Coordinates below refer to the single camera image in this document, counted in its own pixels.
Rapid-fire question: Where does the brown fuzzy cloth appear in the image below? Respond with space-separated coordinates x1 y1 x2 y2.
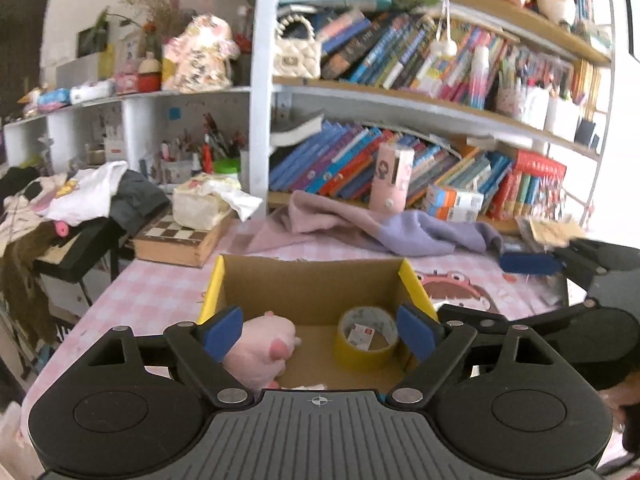
0 230 56 346

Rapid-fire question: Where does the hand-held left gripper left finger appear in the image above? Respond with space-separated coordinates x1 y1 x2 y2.
82 305 255 408

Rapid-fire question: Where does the row of leaning books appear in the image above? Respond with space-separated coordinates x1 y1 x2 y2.
270 120 516 221

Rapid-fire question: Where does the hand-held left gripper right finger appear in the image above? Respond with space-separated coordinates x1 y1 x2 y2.
382 302 561 408

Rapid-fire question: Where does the white garment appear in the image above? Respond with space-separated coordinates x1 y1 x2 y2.
42 161 128 226

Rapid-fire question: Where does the cream quilted handbag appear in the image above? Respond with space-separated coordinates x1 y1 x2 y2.
274 15 322 79

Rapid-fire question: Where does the pink and purple scarf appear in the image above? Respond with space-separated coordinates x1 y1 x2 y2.
247 190 503 257

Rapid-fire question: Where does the white bookshelf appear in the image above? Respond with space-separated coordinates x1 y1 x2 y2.
0 0 618 241

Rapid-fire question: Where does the cream fabric tissue box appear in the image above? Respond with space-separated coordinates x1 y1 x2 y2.
172 172 264 231

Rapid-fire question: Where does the white cat plush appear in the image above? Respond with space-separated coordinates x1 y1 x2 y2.
535 0 578 28

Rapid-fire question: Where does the red boxed book set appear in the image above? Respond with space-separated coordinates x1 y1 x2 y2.
512 150 568 221

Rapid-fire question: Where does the pink checked tablecloth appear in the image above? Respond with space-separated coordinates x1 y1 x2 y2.
20 215 576 436

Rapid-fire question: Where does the dried flower bunch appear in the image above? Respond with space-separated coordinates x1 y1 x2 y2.
122 0 196 41

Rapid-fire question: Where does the orange blue small carton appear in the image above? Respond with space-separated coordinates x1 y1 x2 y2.
447 190 485 222
422 185 453 217

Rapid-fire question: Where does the black pen cup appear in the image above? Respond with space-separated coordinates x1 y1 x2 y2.
575 117 599 148

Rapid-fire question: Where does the floral cloth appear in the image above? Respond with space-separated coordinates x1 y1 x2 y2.
0 172 68 241

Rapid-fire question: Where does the packing tape roll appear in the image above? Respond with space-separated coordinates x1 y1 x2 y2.
335 305 400 372

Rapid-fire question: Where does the dark grey garment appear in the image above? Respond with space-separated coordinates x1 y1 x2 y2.
107 170 171 236

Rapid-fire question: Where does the red tin box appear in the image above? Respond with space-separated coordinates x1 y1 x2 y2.
115 71 162 95

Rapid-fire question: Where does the floral fabric bag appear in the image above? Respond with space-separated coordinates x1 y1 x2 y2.
162 14 240 93

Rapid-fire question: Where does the pink plush toy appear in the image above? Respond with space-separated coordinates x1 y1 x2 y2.
222 310 303 393

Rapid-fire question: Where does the clear plastic wrapped packet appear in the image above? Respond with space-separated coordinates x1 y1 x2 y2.
517 212 586 251

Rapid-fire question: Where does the white pen cup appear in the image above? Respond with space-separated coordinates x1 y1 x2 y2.
545 95 581 142
497 85 550 131

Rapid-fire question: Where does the wooden chess box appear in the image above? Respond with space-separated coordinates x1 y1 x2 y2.
132 207 236 268

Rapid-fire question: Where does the row of upright books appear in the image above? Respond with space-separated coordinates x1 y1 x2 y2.
320 10 511 111

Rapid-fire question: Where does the pink cylindrical case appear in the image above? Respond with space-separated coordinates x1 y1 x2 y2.
369 142 415 213

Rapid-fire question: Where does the bunch of pens in holder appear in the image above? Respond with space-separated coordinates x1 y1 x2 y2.
160 115 248 173

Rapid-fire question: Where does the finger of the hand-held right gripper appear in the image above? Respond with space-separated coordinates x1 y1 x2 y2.
500 239 640 306
437 299 601 335

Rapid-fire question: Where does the brown cardboard box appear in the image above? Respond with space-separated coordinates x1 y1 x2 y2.
197 254 441 393

